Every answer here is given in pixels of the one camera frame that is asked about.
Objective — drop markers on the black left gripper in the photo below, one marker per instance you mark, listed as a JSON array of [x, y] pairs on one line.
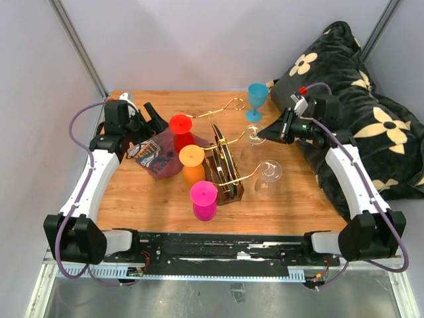
[[150, 130]]

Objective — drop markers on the aluminium frame rail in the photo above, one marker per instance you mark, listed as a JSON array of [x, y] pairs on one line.
[[69, 28]]

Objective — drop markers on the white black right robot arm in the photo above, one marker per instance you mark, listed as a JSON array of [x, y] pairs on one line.
[[374, 230]]

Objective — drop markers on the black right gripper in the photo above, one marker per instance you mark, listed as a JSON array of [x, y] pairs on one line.
[[275, 131]]

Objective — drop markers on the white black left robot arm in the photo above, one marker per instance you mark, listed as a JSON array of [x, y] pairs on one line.
[[72, 234]]

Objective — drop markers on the red wine glass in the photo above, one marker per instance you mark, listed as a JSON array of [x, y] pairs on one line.
[[181, 126]]

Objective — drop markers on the pink wine glass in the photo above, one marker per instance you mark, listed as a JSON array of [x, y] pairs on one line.
[[203, 195]]

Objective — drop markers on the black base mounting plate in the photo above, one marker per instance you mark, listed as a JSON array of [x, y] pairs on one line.
[[221, 256]]

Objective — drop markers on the clear round wine glass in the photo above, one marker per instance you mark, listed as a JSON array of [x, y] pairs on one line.
[[270, 172]]

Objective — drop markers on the maroon printed t-shirt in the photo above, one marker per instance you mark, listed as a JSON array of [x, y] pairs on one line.
[[157, 155]]

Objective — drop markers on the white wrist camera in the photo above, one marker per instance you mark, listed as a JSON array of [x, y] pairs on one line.
[[301, 104], [126, 96]]

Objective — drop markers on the blue wine glass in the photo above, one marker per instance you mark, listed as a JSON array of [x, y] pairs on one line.
[[257, 96]]

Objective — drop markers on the black floral blanket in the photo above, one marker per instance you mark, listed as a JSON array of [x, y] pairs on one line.
[[388, 135]]

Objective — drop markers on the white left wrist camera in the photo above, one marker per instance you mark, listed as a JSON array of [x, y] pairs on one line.
[[126, 96]]

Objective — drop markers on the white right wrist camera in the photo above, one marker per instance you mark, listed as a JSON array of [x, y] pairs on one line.
[[301, 104]]

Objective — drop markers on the gold wire glass rack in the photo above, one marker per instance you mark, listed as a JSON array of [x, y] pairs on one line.
[[220, 167]]

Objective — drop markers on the orange wine glass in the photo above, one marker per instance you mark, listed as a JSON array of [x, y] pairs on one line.
[[191, 157]]

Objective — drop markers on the clear champagne flute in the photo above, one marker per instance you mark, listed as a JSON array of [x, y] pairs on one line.
[[248, 153]]

